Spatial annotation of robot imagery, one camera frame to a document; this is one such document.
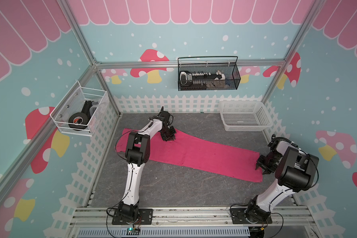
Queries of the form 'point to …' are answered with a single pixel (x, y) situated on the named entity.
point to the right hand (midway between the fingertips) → (259, 169)
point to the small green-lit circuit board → (131, 231)
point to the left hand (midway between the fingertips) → (175, 139)
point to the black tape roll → (85, 119)
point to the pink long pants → (203, 154)
